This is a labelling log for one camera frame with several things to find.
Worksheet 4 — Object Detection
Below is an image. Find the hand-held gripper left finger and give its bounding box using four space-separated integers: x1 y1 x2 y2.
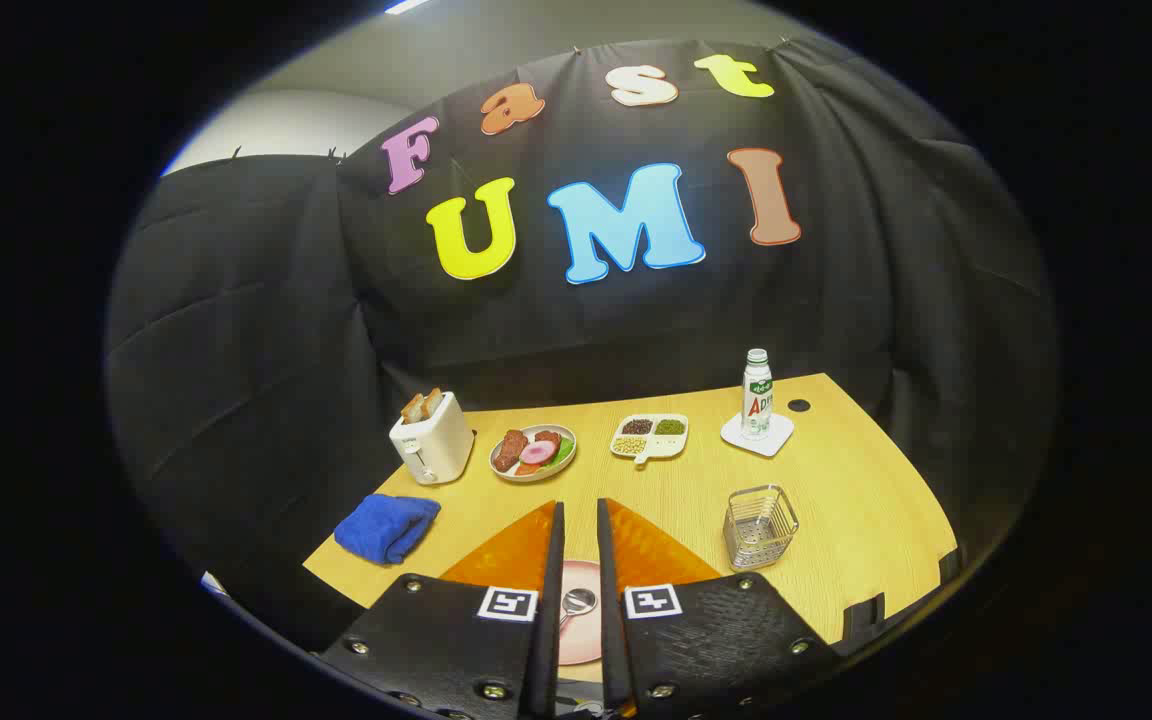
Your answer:
319 500 565 720

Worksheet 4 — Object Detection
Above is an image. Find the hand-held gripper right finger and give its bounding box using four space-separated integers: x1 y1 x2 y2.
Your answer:
596 497 842 720

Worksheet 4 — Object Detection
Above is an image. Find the metal spoon wooden handle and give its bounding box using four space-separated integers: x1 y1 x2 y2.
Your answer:
558 588 598 631

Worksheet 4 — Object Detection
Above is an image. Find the pink round plate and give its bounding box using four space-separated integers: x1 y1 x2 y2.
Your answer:
556 560 605 666

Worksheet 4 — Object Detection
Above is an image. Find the grey oval plate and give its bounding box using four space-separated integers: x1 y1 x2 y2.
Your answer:
489 424 578 484

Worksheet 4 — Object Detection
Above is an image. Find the white divided dish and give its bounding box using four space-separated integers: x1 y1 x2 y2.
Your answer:
609 413 690 468

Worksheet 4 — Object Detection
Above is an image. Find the blue folded towel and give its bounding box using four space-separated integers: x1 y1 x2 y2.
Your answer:
334 493 442 566

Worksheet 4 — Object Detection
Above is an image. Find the white toaster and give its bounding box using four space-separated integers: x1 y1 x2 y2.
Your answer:
389 391 477 486

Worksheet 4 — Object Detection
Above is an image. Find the white square coaster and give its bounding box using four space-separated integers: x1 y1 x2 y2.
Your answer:
720 410 795 459

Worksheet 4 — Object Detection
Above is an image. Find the white plastic bottle green label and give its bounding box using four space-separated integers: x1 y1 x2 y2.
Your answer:
741 348 774 441

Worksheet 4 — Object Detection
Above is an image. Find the metal wire basket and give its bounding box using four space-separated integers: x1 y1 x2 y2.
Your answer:
723 485 800 572

